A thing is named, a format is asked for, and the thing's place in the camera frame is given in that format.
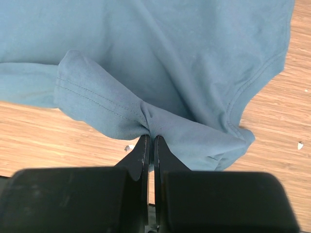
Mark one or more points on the blue-grey t shirt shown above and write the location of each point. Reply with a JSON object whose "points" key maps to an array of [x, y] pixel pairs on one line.
{"points": [[181, 69]]}

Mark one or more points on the small white paper scrap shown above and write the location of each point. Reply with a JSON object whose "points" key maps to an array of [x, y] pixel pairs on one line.
{"points": [[129, 147]]}

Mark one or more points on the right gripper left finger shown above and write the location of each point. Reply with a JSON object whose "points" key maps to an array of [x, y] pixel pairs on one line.
{"points": [[106, 199]]}

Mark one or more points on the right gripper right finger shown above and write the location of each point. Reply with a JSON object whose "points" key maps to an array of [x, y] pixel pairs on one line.
{"points": [[189, 201]]}

